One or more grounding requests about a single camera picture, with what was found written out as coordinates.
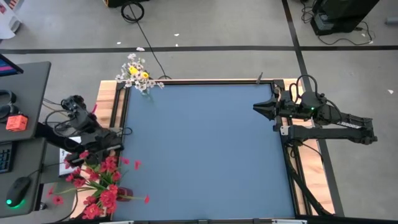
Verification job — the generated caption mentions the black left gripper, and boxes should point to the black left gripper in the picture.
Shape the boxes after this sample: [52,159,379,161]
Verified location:
[67,129,124,166]

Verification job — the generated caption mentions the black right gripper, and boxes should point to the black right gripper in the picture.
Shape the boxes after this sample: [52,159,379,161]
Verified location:
[253,92,297,122]

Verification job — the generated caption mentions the red blossom spray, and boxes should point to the red blossom spray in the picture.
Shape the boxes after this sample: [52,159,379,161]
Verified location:
[46,150,101,207]
[99,155,142,183]

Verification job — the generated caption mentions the thin-stemmed red flower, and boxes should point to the thin-stemmed red flower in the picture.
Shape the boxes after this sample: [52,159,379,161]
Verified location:
[124,193,151,205]

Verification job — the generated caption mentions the white blossom spray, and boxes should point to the white blossom spray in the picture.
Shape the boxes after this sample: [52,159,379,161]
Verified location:
[114,73,165,91]
[120,52,147,73]

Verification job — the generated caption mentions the red vase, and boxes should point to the red vase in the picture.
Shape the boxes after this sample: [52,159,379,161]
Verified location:
[116,186,134,202]

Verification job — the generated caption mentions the clear glass vase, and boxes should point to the clear glass vase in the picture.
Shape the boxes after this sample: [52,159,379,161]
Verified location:
[139,86,152,100]

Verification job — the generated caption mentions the white paper sheet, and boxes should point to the white paper sheet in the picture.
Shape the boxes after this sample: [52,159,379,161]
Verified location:
[58,147,82,177]

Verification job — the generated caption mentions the dark grey side desk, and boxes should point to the dark grey side desk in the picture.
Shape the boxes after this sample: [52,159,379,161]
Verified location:
[0,136,47,218]

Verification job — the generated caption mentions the light wooden table board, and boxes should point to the light wooden table board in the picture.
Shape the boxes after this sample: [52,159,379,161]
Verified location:
[70,77,336,218]

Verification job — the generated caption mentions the orange cube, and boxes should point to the orange cube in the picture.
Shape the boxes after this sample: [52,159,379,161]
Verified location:
[6,114,29,132]

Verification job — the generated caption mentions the black computer mouse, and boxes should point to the black computer mouse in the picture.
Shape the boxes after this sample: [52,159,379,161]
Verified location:
[5,176,32,208]

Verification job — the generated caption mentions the black keyboard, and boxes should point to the black keyboard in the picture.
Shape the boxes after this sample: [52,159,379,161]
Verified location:
[0,141,14,174]

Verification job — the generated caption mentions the large black desk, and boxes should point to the large black desk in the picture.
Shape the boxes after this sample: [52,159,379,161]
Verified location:
[0,61,52,143]

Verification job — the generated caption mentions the black headphones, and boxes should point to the black headphones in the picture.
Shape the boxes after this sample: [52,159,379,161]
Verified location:
[0,89,18,123]

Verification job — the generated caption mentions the black computer monitor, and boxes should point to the black computer monitor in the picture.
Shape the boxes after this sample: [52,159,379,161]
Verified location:
[0,53,24,78]

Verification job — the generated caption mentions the black computer case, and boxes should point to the black computer case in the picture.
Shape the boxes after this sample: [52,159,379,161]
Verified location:
[310,0,381,36]

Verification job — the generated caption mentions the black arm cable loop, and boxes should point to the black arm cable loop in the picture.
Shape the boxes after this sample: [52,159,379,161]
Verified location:
[288,74,320,103]

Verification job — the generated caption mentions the black table frame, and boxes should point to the black table frame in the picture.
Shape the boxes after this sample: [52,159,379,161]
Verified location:
[74,78,336,224]

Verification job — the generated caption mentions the black coiled floor cable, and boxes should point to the black coiled floor cable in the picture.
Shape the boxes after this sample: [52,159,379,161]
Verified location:
[120,1,172,80]

